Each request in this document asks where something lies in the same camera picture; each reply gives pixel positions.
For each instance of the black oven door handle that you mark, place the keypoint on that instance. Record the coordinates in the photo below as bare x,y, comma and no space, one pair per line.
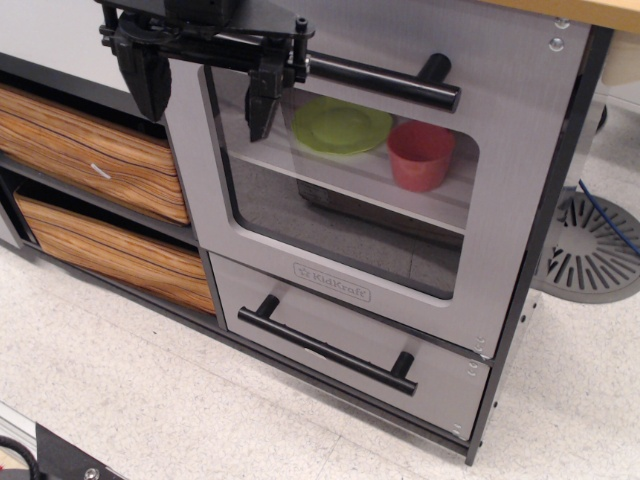
427,88

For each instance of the white cabinet door panel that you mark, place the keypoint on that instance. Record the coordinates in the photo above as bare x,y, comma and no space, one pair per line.
58,44

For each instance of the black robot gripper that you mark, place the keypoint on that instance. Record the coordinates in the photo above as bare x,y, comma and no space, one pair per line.
138,32

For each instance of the lower wood-pattern storage bin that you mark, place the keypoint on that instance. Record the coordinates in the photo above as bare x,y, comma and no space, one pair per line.
168,271

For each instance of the red plastic cup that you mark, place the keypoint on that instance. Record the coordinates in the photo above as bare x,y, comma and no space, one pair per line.
420,155

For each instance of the aluminium rail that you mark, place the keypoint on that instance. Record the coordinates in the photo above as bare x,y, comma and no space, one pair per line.
20,428

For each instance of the green plastic plate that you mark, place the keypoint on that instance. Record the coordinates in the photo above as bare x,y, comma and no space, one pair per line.
337,127

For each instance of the black metal bracket with screw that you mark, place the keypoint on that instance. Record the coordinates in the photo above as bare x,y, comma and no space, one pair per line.
59,459

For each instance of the grey toy oven door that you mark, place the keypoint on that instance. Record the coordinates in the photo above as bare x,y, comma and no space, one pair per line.
356,260

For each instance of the white oven shelf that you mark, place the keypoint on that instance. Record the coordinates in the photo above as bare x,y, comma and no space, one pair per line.
368,177

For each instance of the grey lower drawer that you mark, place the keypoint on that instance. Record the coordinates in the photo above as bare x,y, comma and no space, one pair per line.
450,386

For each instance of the wood-pattern storage bin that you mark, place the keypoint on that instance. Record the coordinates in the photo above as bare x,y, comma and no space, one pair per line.
168,271
114,162

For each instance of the wooden countertop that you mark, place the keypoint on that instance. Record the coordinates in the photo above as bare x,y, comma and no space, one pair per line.
620,15

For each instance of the grey slotted round base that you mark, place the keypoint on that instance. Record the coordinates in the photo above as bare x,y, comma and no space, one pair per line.
592,255

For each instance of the upper wood-pattern storage bin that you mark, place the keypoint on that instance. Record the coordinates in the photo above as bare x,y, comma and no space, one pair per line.
114,162

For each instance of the black drawer handle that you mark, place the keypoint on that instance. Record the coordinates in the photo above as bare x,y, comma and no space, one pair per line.
395,378

